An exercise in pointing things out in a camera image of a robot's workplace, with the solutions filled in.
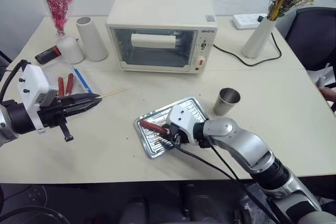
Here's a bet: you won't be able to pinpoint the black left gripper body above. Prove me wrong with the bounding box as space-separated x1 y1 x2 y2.
36 94 77 143

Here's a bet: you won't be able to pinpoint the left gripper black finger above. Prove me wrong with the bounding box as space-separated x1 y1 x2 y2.
64 97 103 116
70 93 102 104

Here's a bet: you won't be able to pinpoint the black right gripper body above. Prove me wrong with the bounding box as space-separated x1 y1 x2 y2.
165 123 190 148

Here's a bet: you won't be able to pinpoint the thin wooden skewer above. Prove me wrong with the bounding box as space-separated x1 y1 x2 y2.
100 86 133 99

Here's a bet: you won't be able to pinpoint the ribbed metal baking tray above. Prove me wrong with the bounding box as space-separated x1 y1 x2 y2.
134 97 209 159

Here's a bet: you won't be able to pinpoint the stainless steel cup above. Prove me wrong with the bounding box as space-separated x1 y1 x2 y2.
213 88 242 116

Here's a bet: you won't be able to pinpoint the short white vase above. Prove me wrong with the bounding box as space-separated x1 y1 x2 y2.
56 36 85 65

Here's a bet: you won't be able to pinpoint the black and red device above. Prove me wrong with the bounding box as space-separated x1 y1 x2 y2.
35 46 62 65

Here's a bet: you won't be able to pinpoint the tall empty white vase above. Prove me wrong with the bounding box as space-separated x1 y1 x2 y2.
76 16 109 62

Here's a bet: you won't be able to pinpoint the dark rounded shape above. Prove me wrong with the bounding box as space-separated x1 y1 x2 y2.
182 182 218 224
125 194 151 224

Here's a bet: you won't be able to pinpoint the cream toaster oven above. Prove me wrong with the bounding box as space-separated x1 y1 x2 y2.
105 0 219 75

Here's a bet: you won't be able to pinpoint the white vase with slanted rim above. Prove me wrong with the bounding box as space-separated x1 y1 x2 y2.
240 16 277 59

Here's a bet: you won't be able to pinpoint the white power strip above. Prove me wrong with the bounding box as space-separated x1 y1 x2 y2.
231 13 269 30

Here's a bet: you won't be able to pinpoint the white paper sheets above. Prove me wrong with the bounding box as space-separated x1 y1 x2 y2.
306 62 336 89

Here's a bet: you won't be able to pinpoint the black office chair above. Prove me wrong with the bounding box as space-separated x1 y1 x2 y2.
284 6 336 72

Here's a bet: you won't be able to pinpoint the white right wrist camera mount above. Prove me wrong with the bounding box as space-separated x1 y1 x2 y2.
165 104 206 146

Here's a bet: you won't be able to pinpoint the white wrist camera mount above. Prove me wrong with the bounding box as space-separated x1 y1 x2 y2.
165 104 206 146
16 63 59 134

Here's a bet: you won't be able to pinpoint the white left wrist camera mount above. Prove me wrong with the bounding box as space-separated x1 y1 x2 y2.
16 63 59 134

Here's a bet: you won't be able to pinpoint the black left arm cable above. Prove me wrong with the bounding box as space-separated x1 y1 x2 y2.
0 59 33 99

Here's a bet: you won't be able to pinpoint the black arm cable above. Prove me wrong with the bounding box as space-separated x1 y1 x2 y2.
173 142 291 224
0 59 33 99

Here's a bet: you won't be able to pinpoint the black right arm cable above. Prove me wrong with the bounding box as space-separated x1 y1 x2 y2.
173 142 291 224

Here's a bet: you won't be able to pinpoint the black oven power cable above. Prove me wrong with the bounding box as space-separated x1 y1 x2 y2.
212 31 282 67

